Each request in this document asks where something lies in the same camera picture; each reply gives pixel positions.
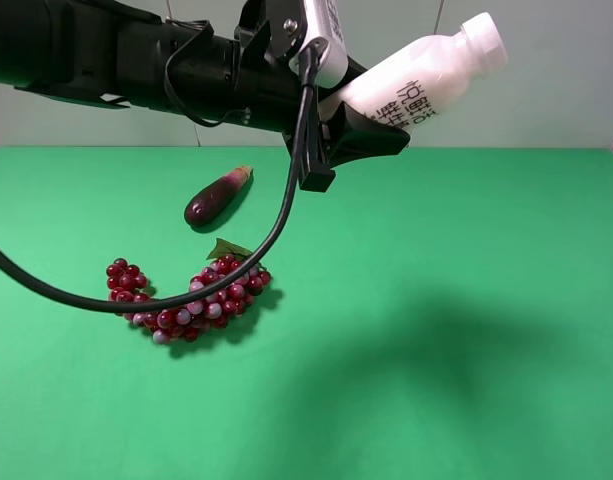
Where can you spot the white milk bottle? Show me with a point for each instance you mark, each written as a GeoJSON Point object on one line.
{"type": "Point", "coordinates": [424, 78]}

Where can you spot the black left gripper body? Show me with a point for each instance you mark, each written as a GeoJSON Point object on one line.
{"type": "Point", "coordinates": [265, 39]}

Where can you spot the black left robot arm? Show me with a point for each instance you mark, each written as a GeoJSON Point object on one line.
{"type": "Point", "coordinates": [110, 55]}

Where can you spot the purple toy eggplant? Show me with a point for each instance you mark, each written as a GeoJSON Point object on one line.
{"type": "Point", "coordinates": [208, 204]}

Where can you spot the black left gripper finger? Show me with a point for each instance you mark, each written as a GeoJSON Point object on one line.
{"type": "Point", "coordinates": [353, 71]}
{"type": "Point", "coordinates": [349, 135]}

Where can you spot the green table cloth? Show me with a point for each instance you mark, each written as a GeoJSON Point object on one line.
{"type": "Point", "coordinates": [441, 314]}

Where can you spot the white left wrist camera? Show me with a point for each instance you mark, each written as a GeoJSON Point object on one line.
{"type": "Point", "coordinates": [323, 32]}

